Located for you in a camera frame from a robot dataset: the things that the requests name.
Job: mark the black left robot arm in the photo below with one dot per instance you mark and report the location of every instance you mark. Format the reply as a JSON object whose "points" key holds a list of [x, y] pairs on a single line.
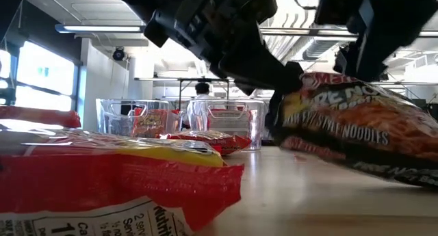
{"points": [[137, 0]]}

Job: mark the large window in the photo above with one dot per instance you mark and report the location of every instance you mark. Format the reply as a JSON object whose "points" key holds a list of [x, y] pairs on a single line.
{"points": [[44, 72]]}

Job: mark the person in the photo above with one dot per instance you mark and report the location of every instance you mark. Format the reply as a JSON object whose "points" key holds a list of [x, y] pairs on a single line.
{"points": [[202, 89]]}

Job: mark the clear plastic bin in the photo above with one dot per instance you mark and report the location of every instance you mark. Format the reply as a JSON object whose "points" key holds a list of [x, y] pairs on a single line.
{"points": [[260, 126], [113, 119]]}

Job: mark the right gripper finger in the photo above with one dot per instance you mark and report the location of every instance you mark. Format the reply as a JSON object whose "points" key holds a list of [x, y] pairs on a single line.
{"points": [[341, 61], [369, 65]]}

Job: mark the orange Maruchan ramen pack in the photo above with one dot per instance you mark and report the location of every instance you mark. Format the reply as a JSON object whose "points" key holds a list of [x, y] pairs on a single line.
{"points": [[41, 117], [219, 143], [150, 123]]}

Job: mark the silver air duct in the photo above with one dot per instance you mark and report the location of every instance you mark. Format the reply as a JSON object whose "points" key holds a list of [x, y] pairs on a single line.
{"points": [[318, 49]]}

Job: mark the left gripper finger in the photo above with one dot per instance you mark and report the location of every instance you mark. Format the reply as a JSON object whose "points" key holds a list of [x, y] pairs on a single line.
{"points": [[267, 77], [275, 113]]}

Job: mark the ceiling light bar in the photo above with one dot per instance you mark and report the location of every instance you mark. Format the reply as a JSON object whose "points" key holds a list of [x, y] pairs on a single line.
{"points": [[102, 28], [291, 31]]}

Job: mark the black dome camera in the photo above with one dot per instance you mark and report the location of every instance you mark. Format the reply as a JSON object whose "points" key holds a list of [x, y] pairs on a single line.
{"points": [[118, 54]]}

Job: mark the black Maruchan fire noodle pack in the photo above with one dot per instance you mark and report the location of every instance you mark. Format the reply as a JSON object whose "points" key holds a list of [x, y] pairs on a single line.
{"points": [[359, 126]]}

